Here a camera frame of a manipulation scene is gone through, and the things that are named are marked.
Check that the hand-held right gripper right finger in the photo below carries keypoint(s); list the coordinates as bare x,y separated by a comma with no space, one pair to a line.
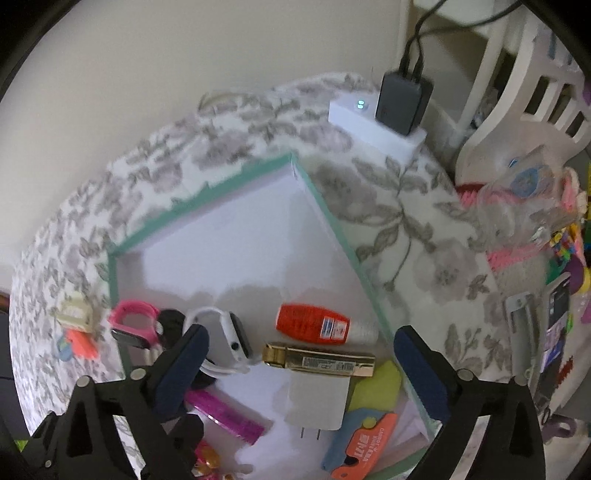
422,374

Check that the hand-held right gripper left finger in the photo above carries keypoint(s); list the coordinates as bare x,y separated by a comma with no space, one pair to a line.
180,374

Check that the pink watch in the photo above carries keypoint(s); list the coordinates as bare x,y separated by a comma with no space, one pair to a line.
134,334

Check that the magenta tube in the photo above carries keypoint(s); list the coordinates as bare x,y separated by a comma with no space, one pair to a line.
226,413

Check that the white smartwatch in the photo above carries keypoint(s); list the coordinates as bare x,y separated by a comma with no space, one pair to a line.
233,341

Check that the amber and pink hair clip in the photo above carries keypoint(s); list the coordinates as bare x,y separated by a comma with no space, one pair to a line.
205,459

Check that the orange blue toy carrot knife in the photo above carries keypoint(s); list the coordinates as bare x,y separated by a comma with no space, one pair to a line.
364,443

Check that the orange bottle with white cap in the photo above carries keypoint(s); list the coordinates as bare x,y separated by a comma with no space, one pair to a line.
314,323

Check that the white box with teal edge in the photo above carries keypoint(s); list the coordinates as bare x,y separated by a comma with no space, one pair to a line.
231,240

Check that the orange and white toy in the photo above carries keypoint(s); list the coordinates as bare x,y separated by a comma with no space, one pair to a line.
83,344

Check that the white charger plug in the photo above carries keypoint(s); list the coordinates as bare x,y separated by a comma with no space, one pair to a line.
318,401

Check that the cream hair clip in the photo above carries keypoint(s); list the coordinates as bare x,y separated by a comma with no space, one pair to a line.
76,314

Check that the purple rounded object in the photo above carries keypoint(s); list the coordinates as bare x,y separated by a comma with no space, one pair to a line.
561,429

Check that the pile of colourful small toys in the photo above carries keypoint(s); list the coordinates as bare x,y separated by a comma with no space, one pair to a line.
572,258

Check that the clear glass cup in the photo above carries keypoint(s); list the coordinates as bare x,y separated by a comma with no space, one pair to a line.
521,194

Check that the white power strip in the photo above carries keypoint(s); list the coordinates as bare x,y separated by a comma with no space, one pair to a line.
355,122

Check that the white plastic chair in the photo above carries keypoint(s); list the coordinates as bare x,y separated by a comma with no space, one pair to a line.
508,92

